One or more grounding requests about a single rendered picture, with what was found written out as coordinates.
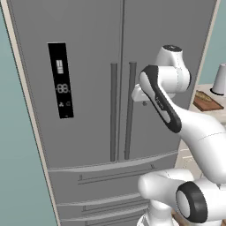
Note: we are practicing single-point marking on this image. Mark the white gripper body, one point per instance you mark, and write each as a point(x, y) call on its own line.
point(139, 94)

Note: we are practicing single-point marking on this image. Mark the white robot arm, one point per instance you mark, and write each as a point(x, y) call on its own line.
point(203, 138)

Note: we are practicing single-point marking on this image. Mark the grey fridge door with display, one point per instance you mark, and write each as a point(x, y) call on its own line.
point(88, 88)

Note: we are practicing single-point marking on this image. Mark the plain grey fridge door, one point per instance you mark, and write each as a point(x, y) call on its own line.
point(153, 35)

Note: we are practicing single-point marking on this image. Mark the brown wooden cutting board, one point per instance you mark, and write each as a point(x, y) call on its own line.
point(210, 105)

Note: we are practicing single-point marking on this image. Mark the beige counter cupboards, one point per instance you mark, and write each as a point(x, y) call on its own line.
point(185, 159)

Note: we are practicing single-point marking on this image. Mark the tall grey fridge drawer front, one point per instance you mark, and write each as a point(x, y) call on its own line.
point(97, 188)

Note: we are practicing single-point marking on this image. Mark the shallow grey fridge drawer front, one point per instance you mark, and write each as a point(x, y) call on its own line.
point(103, 206)
point(103, 221)

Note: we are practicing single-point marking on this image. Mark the beige fridge surround panel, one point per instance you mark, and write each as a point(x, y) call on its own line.
point(26, 97)

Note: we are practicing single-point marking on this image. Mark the brown oval bread loaf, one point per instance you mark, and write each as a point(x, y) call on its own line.
point(204, 96)

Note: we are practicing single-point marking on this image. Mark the white cone appliance black base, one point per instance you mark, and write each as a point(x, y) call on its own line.
point(220, 79)

